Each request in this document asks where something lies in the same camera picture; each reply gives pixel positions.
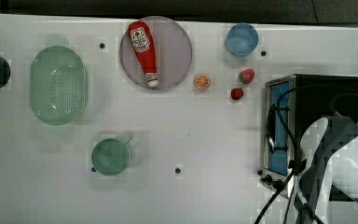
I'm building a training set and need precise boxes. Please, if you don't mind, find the blue cup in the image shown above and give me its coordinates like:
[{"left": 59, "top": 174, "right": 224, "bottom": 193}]
[{"left": 227, "top": 23, "right": 259, "bottom": 56}]

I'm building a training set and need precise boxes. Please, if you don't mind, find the green oval colander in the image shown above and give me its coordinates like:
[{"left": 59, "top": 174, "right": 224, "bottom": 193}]
[{"left": 30, "top": 46, "right": 88, "bottom": 126}]

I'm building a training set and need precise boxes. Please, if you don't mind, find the red plush ketchup bottle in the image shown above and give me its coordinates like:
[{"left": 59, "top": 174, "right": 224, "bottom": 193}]
[{"left": 129, "top": 21, "right": 158, "bottom": 88}]

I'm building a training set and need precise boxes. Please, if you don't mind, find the grey round plate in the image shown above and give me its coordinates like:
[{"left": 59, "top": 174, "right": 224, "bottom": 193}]
[{"left": 119, "top": 16, "right": 192, "bottom": 90}]

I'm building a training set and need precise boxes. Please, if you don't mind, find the pink red toy strawberry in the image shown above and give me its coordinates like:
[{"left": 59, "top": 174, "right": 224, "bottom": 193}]
[{"left": 239, "top": 69, "right": 255, "bottom": 84}]

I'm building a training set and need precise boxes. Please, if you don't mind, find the toy toaster oven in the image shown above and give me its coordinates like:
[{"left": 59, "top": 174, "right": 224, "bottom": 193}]
[{"left": 262, "top": 74, "right": 358, "bottom": 189}]

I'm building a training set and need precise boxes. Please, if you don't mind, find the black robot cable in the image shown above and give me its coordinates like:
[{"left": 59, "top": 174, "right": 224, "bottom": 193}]
[{"left": 254, "top": 84, "right": 358, "bottom": 224}]

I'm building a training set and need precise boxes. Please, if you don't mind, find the green measuring cup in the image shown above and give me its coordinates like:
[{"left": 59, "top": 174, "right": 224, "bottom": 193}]
[{"left": 91, "top": 134, "right": 133, "bottom": 176}]

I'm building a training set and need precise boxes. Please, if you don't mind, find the toy orange slice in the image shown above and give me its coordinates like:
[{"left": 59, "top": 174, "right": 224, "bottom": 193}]
[{"left": 194, "top": 74, "right": 211, "bottom": 90}]

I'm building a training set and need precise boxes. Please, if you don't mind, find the dark red toy strawberry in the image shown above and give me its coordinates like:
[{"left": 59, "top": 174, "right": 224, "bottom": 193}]
[{"left": 230, "top": 88, "right": 244, "bottom": 101}]

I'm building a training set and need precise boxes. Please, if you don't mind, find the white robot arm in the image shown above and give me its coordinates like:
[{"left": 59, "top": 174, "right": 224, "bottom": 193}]
[{"left": 286, "top": 117, "right": 358, "bottom": 224}]

